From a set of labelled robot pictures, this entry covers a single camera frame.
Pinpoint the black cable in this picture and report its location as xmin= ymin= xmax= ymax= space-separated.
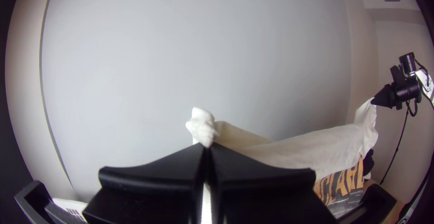
xmin=379 ymin=100 xmax=420 ymax=186

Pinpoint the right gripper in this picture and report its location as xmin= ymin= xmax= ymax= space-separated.
xmin=389 ymin=65 xmax=423 ymax=111

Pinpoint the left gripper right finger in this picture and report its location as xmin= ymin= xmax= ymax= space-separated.
xmin=208 ymin=142 xmax=338 ymax=224

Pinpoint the white t-shirt with orange print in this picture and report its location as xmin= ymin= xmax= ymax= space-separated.
xmin=185 ymin=97 xmax=379 ymax=224

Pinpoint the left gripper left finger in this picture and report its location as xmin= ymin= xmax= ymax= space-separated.
xmin=82 ymin=144 xmax=207 ymax=224

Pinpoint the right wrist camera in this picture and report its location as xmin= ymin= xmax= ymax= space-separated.
xmin=398 ymin=51 xmax=417 ymax=78

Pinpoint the white laundry basket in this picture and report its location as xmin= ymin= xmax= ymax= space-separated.
xmin=51 ymin=198 xmax=90 ymax=224

